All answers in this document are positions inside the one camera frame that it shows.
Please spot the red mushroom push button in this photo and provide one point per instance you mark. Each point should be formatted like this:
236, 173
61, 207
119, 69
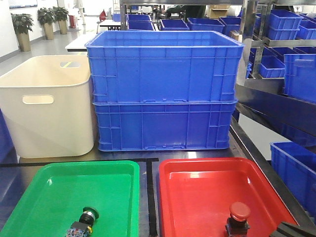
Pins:
237, 223

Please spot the green mushroom push button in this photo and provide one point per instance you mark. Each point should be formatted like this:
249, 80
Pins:
83, 227

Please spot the lower stacked blue crate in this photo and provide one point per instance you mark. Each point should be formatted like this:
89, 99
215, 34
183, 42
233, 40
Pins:
163, 126

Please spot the stacked blue crate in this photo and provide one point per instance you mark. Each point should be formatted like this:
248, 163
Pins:
163, 126
163, 66

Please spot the upper stacked blue crate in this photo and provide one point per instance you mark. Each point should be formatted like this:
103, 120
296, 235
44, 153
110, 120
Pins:
163, 66

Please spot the red plastic tray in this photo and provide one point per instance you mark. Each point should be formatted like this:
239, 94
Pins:
195, 196

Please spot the cream plastic basket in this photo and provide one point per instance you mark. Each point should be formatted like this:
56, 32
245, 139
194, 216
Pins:
47, 106

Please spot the green plastic tray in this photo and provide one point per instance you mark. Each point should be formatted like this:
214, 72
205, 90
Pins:
59, 192

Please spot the potted plant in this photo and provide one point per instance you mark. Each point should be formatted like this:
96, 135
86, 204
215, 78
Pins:
22, 24
46, 20
61, 17

